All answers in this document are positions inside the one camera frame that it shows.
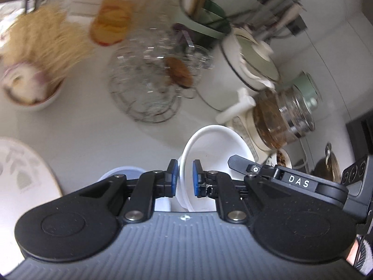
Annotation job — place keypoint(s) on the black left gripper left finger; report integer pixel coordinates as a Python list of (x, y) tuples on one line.
[(85, 222)]

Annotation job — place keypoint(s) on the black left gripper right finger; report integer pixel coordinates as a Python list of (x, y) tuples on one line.
[(287, 223)]

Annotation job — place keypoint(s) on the white leaf-pattern plate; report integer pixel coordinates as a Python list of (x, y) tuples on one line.
[(26, 179)]

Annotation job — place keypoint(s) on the white plastic bowl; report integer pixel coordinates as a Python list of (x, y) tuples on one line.
[(213, 145)]

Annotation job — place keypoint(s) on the person's right hand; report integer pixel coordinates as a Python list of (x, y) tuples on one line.
[(360, 256)]

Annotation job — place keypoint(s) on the clear plastic bowl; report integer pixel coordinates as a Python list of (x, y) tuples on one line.
[(131, 172)]

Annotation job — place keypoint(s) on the glass tea pot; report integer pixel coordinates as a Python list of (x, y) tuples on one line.
[(271, 120)]

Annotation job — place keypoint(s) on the bowl of garlic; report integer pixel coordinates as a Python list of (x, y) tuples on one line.
[(28, 88)]

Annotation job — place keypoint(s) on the white enamel pot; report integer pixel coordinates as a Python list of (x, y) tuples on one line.
[(238, 61)]

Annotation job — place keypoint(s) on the dried noodle bundle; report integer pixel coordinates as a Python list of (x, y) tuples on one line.
[(46, 39)]

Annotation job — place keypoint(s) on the red-lid cookie jar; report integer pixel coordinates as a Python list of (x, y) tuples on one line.
[(113, 21)]

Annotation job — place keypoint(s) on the green utensil holder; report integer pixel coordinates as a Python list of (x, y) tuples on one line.
[(208, 29)]

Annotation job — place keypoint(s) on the wire trivet basket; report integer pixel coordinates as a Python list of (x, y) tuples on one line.
[(153, 71)]

